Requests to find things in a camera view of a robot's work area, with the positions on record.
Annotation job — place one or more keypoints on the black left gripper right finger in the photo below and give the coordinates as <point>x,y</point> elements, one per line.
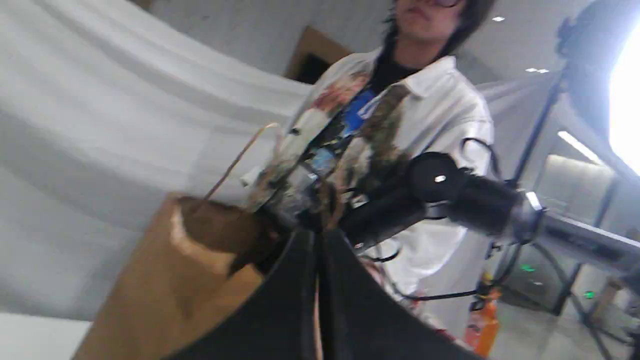
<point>360,321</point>

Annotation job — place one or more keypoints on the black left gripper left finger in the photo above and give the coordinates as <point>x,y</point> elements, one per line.
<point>277,320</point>

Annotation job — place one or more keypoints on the brown paper bag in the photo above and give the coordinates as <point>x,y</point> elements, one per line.
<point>197,263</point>

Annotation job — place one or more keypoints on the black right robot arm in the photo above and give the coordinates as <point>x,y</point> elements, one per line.
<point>432,188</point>

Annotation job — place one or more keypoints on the orange fire extinguisher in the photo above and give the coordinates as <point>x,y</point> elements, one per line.
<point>483,324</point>

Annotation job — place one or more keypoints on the person in white jacket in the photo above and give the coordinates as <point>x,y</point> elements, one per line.
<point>364,119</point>

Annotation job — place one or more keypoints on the black tripod light stand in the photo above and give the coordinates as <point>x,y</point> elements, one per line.
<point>573,167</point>

